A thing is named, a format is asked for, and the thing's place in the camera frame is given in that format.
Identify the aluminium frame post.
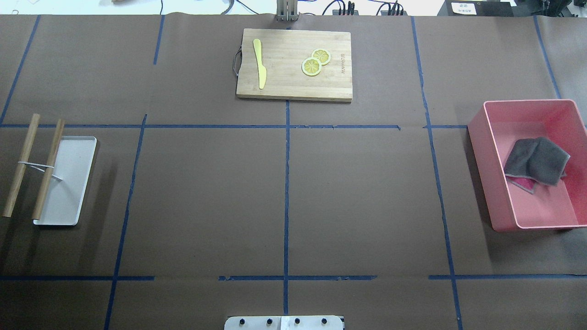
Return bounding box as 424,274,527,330
275,0,299,22

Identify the lemon slice inner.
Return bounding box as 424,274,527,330
311,48,332,66

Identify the white tray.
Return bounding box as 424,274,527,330
33,136,97,226

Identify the bamboo cutting board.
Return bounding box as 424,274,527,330
236,28,354,103

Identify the lemon slice near edge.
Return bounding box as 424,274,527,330
300,57,322,77

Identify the yellow plastic knife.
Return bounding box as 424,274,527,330
252,39,267,90

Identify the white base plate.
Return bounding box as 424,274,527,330
224,315,345,330

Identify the grey cloth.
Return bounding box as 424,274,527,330
504,137,570,194

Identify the bamboo towel rack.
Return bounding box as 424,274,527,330
1,114,65,220

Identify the black box with label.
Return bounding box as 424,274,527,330
437,0,514,17

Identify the pink plastic bin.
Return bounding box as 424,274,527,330
468,99,587,231

